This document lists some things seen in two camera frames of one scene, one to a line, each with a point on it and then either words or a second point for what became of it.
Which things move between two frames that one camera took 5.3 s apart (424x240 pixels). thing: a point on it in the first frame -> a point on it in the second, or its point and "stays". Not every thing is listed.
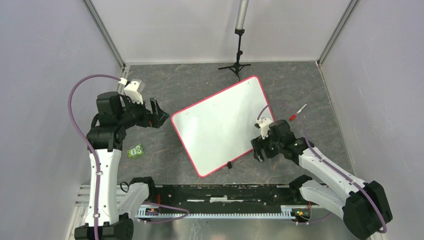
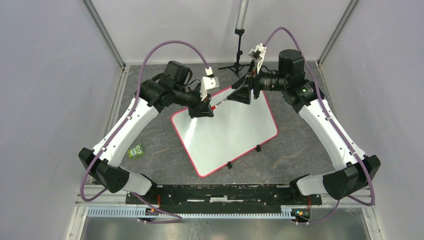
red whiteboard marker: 298,112 -> 213,107
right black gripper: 257,143 -> 242,94
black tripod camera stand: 241,18 stays
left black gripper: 155,119 -> 202,109
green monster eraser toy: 135,151 stays
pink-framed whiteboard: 221,128 stays
